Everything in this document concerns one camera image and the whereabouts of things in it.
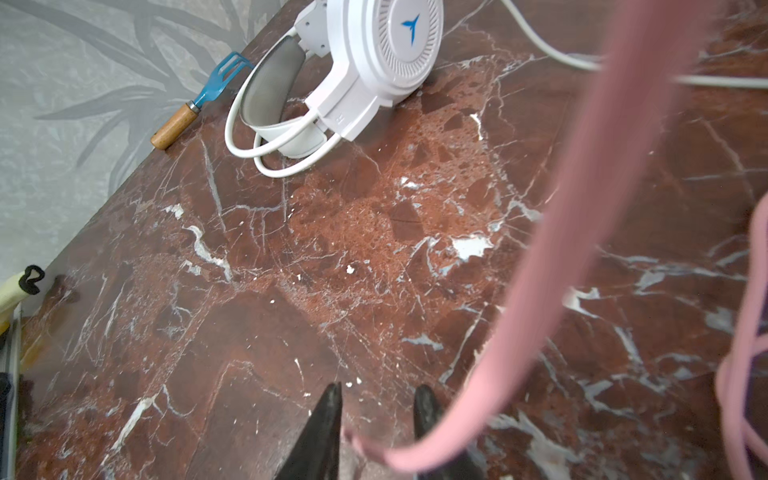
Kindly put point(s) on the white headphones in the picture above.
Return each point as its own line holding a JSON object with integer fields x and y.
{"x": 381, "y": 51}

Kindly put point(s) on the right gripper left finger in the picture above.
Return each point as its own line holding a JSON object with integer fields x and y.
{"x": 315, "y": 454}

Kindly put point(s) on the blue garden rake wooden handle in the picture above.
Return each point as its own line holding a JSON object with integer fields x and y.
{"x": 219, "y": 79}

